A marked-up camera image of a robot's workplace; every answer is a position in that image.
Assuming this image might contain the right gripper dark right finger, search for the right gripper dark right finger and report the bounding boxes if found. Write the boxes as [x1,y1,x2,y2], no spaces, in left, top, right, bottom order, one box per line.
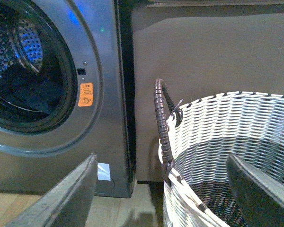
[226,153,284,227]

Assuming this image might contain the steel washer drum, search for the steel washer drum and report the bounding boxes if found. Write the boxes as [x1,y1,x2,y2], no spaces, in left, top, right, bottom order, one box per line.
[0,2,63,122]

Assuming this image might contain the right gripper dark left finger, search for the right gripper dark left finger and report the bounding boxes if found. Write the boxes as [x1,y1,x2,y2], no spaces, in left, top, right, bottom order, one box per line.
[5,154,98,227]

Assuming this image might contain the white woven laundry basket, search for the white woven laundry basket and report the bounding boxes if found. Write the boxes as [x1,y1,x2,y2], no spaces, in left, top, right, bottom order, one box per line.
[163,91,284,227]

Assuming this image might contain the orange warning sticker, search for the orange warning sticker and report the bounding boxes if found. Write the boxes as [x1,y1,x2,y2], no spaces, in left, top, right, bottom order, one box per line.
[78,83,93,107]

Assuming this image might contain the grey front-load washing machine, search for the grey front-load washing machine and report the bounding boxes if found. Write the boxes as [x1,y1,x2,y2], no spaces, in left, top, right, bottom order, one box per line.
[0,0,134,198]

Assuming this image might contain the dark wrapped basket handle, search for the dark wrapped basket handle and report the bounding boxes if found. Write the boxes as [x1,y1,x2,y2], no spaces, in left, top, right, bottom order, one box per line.
[154,79,183,186]

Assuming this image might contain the dark grey cabinet panel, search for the dark grey cabinet panel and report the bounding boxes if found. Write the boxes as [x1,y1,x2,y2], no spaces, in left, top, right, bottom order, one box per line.
[132,0,284,182]

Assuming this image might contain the white label on washer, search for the white label on washer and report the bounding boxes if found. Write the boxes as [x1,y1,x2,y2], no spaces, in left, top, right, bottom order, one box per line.
[98,163,111,181]

